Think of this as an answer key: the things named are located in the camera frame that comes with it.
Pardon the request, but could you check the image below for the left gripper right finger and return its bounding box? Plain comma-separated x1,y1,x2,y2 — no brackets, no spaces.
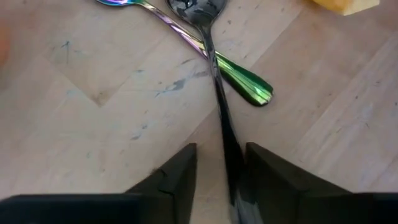
245,142,398,224

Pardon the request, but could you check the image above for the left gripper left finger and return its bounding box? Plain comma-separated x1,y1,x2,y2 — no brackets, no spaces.
0,143,198,224

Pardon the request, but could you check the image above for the black metal spoon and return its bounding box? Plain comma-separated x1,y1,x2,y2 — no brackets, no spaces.
165,0,265,224

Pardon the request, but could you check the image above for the iridescent spoon green handle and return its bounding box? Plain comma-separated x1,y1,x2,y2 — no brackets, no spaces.
95,0,274,107

